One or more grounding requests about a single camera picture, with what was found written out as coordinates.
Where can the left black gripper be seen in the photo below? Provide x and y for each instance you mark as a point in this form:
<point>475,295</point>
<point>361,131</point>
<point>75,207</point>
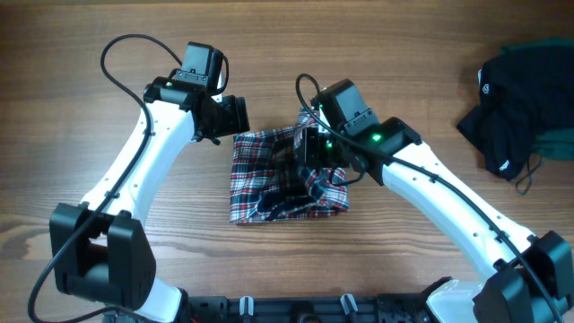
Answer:
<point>235,117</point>

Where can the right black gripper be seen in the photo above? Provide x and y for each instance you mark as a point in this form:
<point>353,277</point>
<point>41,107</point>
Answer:
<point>309,158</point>

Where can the plaid sleeveless shirt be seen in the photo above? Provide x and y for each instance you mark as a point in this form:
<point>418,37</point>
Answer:
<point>268,183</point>

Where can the black mesh shorts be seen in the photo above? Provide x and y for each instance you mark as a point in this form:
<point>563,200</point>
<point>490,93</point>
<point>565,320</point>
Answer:
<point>525,113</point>

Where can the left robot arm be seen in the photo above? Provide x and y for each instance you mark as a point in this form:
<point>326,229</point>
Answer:
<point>100,249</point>

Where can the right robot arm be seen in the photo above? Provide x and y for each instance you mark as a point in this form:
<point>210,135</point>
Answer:
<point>522,277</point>

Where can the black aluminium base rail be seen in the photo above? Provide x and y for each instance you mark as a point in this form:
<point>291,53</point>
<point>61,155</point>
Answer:
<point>383,308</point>

